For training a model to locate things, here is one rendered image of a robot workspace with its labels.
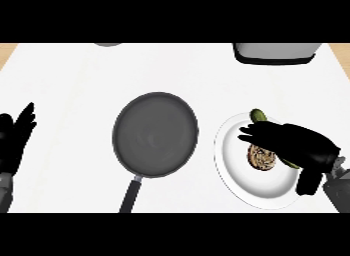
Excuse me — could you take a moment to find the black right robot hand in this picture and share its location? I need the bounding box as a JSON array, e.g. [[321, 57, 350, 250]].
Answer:
[[235, 120, 342, 197]]

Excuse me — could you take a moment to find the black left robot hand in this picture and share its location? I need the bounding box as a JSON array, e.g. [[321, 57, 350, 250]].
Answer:
[[0, 102, 37, 184]]

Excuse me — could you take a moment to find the brown cupcake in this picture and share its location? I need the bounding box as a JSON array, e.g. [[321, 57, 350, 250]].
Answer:
[[246, 143, 277, 172]]

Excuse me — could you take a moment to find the white round plate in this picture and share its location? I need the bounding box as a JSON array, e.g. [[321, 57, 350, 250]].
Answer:
[[212, 111, 303, 211]]

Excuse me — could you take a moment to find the dark grey frying pan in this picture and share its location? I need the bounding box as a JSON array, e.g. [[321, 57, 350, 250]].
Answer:
[[110, 91, 200, 214]]

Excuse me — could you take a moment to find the green cucumber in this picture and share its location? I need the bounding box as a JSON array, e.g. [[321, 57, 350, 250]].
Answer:
[[249, 108, 302, 170]]

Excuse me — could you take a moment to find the pale grey appliance black base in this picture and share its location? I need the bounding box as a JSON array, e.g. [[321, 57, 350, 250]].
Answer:
[[231, 43, 324, 66]]

